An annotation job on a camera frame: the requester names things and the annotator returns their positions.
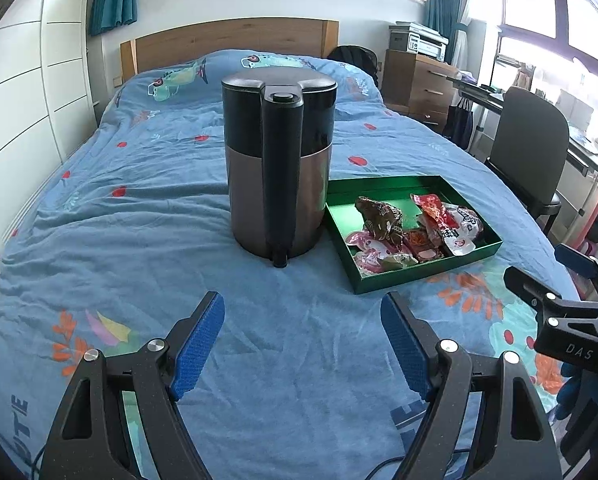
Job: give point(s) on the wooden headboard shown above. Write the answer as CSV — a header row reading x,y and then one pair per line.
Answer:
x,y
229,40

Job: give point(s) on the pink character snack pouch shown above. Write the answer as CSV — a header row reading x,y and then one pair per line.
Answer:
x,y
371,250

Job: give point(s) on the white wafer packet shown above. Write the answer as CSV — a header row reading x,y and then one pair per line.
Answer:
x,y
469,221

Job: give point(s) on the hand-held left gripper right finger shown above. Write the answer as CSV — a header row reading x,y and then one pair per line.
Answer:
x,y
404,350

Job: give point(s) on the black and brown electric kettle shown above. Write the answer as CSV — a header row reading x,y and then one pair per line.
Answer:
x,y
279,170

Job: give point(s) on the dark blue bag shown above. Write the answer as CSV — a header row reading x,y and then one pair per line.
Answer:
x,y
460,120

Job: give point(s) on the blue printed pillow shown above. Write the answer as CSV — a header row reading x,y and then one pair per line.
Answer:
x,y
189,80

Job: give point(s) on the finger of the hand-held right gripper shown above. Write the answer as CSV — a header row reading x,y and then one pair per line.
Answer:
x,y
576,260
529,287

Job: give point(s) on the white wardrobe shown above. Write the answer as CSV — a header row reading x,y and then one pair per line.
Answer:
x,y
29,85

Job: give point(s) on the person's right hand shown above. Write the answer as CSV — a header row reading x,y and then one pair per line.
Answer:
x,y
574,390

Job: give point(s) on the wooden drawer cabinet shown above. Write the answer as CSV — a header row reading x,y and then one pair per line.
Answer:
x,y
419,85

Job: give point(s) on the dark grey office chair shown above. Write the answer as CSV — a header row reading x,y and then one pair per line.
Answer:
x,y
529,145

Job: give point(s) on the blue printed bedsheet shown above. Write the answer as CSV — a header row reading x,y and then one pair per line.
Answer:
x,y
129,235

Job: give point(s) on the small pale green candy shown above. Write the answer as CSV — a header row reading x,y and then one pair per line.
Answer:
x,y
399,261

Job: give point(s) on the green tray box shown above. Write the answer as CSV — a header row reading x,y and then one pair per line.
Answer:
x,y
379,190

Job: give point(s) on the grey printer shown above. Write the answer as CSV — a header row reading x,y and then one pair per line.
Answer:
x,y
419,40

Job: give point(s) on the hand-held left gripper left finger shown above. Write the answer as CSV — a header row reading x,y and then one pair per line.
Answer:
x,y
199,350

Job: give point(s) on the dark red pretzel packet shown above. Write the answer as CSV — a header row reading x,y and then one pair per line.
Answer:
x,y
421,245

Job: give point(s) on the brown chocolate packet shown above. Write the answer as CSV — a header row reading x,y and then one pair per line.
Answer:
x,y
379,215

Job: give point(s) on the grey desk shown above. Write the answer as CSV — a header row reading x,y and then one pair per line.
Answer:
x,y
584,150

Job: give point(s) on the red and white snack pouch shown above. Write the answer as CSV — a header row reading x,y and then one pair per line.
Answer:
x,y
431,212

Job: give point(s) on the black backpack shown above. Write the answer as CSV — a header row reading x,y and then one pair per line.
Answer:
x,y
354,60

